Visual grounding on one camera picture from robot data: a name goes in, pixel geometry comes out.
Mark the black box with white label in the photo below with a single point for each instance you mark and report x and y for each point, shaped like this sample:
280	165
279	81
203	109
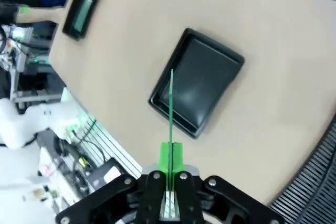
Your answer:
106	175

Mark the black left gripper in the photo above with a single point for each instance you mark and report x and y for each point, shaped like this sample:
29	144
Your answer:
8	12

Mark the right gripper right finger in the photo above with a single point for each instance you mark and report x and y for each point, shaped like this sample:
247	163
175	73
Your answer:
189	197

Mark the aluminium profile frame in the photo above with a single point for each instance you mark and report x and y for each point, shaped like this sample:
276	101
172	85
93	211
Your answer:
23	79

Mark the black slotted PCB rack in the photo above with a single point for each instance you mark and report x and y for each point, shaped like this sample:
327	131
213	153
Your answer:
315	182

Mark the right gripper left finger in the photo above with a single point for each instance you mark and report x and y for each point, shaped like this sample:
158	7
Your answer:
152	197

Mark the black plastic ESD tray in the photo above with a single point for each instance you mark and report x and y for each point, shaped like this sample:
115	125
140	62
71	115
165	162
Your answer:
204	82
74	34

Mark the grooved aluminium base plate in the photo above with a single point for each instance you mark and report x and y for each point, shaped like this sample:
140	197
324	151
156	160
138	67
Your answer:
115	153

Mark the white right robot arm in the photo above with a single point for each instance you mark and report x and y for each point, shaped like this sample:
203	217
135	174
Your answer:
26	121

